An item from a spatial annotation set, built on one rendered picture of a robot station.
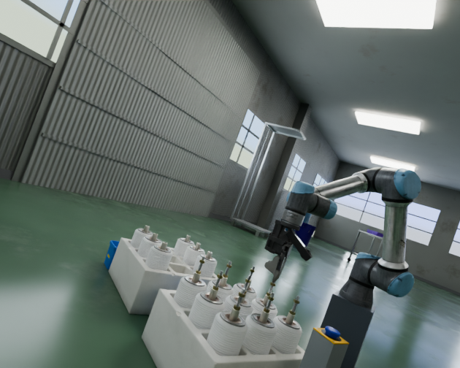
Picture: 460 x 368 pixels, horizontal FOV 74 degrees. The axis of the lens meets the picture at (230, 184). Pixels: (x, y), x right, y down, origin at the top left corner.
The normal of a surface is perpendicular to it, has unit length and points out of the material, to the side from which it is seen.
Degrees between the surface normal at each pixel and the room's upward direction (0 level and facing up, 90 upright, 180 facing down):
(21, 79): 90
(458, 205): 90
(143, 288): 90
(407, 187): 83
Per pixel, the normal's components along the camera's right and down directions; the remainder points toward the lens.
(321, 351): -0.77, -0.29
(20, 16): 0.80, 0.29
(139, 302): 0.54, 0.18
